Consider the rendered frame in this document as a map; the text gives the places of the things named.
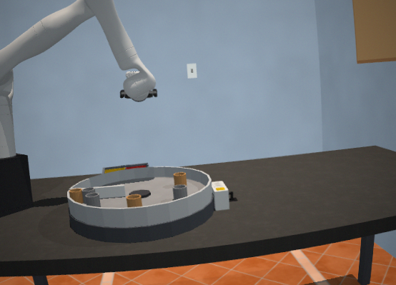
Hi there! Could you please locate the bronze bushing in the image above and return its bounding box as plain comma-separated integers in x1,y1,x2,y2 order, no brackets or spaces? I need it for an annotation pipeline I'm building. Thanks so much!
127,194,142,207
174,172,187,185
69,189,84,204

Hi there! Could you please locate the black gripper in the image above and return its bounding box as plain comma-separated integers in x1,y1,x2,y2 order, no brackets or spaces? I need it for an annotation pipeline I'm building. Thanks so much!
120,89,157,99

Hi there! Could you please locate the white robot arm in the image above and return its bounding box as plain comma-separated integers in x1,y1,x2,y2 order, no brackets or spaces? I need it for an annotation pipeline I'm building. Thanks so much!
0,0,156,159

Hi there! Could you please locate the grey metal sleeve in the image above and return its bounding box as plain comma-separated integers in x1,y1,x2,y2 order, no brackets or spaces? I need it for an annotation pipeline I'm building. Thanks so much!
82,187,96,204
173,184,187,200
85,193,101,207

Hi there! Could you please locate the white round turntable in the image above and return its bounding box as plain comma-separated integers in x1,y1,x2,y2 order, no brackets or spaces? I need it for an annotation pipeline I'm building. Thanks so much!
67,166,238,243

